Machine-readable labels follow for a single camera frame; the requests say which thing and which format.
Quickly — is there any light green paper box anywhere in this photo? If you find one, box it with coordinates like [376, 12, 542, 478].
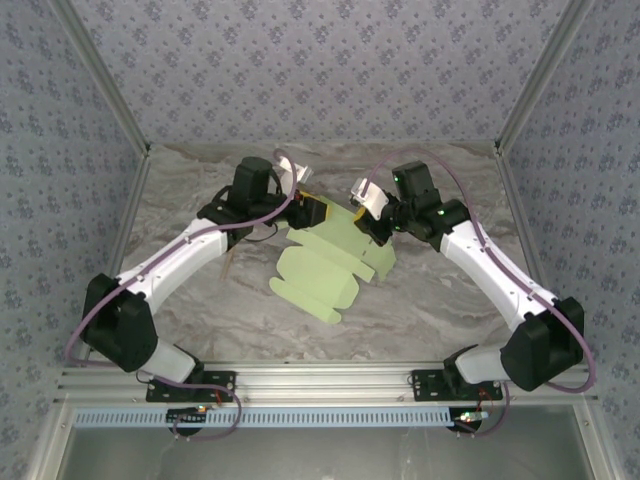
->
[269, 197, 399, 325]

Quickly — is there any aluminium mounting beam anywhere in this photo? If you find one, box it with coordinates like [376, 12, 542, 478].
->
[54, 363, 599, 405]

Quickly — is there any small black controller board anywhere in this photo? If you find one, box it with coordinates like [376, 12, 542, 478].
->
[166, 405, 209, 436]
[451, 408, 490, 437]

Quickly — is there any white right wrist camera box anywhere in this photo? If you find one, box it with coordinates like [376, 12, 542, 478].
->
[349, 177, 390, 220]

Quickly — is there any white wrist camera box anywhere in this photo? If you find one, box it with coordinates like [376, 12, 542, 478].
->
[349, 177, 390, 220]
[276, 156, 315, 185]

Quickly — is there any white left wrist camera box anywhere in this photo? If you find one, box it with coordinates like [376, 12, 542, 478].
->
[276, 156, 315, 185]

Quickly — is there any aluminium table side rail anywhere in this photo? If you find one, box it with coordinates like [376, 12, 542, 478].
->
[75, 149, 152, 369]
[494, 149, 571, 365]

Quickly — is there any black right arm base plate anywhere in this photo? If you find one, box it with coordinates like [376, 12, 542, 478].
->
[411, 369, 504, 402]

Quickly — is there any aluminium frame post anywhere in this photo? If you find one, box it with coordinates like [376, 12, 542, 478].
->
[49, 0, 152, 157]
[493, 0, 597, 157]

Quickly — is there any pale blue slotted cable duct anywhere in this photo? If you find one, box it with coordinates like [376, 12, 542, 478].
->
[73, 405, 454, 429]

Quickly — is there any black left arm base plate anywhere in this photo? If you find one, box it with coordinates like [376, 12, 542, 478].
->
[145, 370, 237, 403]

